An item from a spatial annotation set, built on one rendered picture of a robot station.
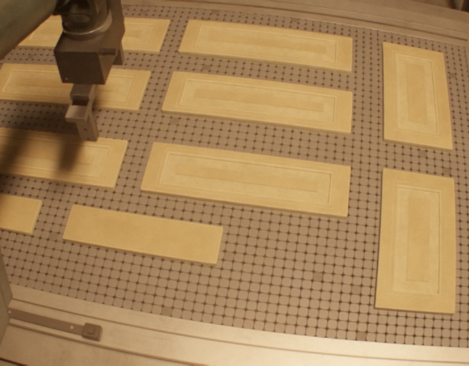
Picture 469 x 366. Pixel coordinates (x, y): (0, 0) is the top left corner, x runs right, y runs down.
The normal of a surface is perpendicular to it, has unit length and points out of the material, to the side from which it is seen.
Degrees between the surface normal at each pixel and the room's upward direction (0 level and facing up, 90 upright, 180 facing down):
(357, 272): 0
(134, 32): 0
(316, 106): 0
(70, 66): 90
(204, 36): 11
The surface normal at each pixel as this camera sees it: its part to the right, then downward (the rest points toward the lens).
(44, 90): -0.02, -0.37
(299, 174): 0.04, -0.69
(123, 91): 0.20, -0.51
